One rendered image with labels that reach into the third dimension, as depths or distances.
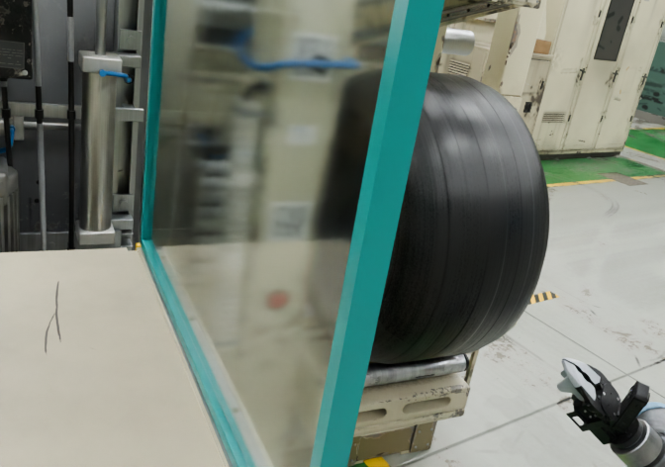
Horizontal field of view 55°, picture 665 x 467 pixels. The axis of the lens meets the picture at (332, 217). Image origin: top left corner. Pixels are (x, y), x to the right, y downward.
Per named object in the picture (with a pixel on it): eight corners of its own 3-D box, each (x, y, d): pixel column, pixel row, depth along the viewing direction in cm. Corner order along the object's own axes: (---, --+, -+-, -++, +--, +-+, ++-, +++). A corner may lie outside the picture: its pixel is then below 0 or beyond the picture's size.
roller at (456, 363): (313, 380, 129) (321, 399, 126) (319, 365, 126) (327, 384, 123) (454, 359, 144) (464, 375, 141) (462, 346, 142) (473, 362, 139)
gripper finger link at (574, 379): (540, 377, 128) (571, 409, 129) (564, 369, 124) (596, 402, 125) (544, 365, 131) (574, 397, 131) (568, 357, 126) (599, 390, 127)
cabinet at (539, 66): (456, 190, 578) (490, 49, 534) (414, 169, 621) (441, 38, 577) (522, 185, 631) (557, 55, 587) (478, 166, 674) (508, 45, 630)
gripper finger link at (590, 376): (544, 365, 131) (574, 397, 131) (568, 357, 126) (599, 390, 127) (547, 355, 133) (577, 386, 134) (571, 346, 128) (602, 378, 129)
